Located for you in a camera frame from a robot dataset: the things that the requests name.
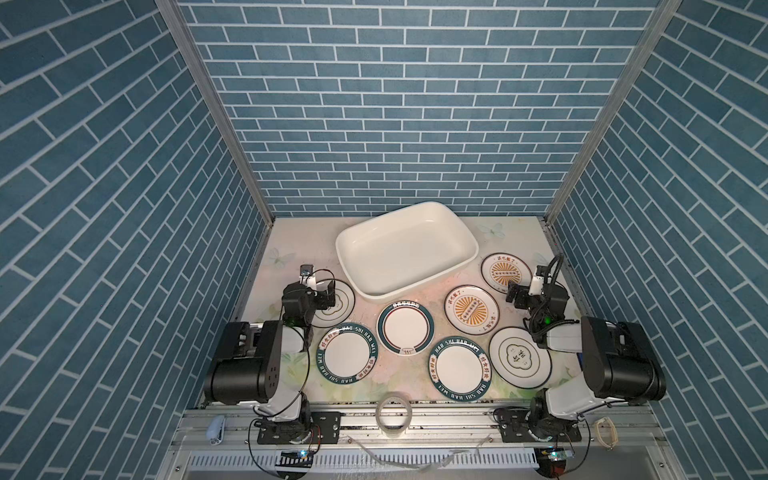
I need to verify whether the beige rubber band loop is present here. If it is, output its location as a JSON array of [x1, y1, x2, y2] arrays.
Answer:
[[594, 417, 619, 450]]

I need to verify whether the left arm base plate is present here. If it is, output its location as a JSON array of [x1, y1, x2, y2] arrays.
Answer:
[[256, 411, 342, 445]]

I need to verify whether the green rimmed plate left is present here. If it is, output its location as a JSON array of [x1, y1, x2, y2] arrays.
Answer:
[[316, 323, 379, 385]]

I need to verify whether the green red rimmed plate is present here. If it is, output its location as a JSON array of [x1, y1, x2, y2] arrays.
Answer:
[[376, 300, 435, 356]]

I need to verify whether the grey plastic device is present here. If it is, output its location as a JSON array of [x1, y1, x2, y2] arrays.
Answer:
[[205, 415, 226, 446]]

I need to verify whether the clear tape roll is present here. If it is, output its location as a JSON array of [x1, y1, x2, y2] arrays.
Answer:
[[374, 393, 413, 438]]

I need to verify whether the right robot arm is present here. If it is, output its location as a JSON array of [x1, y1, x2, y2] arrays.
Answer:
[[506, 282, 667, 441]]

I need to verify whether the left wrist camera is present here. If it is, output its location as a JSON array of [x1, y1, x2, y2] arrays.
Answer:
[[299, 264, 316, 289]]

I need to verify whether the green rimmed plate right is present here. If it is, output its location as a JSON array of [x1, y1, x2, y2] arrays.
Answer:
[[428, 336, 492, 402]]

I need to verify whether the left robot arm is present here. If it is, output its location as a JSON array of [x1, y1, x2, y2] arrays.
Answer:
[[203, 279, 336, 429]]

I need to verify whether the white cloud-pattern plate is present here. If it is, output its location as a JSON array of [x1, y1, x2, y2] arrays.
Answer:
[[312, 279, 356, 328], [489, 327, 553, 390]]

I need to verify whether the floral table mat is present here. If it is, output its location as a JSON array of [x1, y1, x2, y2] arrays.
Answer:
[[242, 217, 581, 404]]

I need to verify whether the orange sunburst plate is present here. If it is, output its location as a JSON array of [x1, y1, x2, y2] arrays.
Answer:
[[444, 285, 500, 336], [480, 252, 533, 294]]

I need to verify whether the white cable tie strip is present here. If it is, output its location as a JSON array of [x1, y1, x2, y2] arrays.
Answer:
[[347, 436, 493, 471]]

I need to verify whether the white plastic bin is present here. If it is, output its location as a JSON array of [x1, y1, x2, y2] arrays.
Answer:
[[335, 201, 479, 303]]

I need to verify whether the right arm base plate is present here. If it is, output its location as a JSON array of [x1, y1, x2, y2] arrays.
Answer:
[[492, 407, 582, 443]]

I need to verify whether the aluminium rail frame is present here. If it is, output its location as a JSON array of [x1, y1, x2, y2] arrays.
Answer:
[[157, 402, 684, 479]]

